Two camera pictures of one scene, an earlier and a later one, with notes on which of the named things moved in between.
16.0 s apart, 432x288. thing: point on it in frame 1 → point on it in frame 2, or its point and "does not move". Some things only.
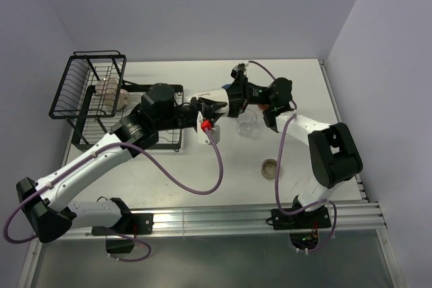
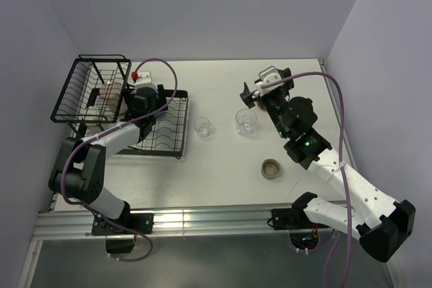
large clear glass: (245, 122) does not move
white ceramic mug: (221, 96) → (100, 115)
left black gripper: (208, 107) → (160, 102)
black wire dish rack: (92, 94) does not move
